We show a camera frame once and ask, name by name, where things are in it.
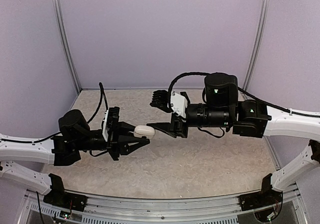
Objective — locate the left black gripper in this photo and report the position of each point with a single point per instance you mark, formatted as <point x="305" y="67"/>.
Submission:
<point x="121" y="143"/>

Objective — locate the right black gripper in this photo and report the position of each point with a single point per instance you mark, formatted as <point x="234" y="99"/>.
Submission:
<point x="170" y="128"/>

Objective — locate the white earbud charging case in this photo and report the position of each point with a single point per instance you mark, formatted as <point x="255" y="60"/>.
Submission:
<point x="144" y="131"/>

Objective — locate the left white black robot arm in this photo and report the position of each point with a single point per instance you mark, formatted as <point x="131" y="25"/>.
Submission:
<point x="60" y="150"/>

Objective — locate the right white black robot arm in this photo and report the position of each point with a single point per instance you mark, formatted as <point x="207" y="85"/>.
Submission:
<point x="220" y="108"/>

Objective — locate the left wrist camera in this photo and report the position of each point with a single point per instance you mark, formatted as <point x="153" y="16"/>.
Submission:
<point x="110" y="121"/>

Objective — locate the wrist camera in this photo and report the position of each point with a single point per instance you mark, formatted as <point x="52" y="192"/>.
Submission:
<point x="110" y="121"/>
<point x="175" y="104"/>

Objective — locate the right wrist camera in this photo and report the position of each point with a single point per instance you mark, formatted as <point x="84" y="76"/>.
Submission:
<point x="175" y="104"/>

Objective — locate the front aluminium rail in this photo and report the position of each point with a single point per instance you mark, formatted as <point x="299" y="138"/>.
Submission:
<point x="110" y="209"/>

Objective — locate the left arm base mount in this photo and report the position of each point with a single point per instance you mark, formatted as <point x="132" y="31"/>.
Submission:
<point x="67" y="200"/>

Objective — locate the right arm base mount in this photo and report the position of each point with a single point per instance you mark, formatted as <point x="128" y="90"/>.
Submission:
<point x="258" y="199"/>

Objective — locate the left aluminium frame post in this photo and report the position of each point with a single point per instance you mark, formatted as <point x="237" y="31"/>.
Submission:
<point x="65" y="45"/>

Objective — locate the aluminium frame post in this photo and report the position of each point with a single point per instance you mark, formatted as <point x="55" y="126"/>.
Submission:
<point x="65" y="45"/>
<point x="257" y="43"/>

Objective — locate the right aluminium frame post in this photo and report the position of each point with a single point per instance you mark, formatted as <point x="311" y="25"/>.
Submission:
<point x="257" y="43"/>

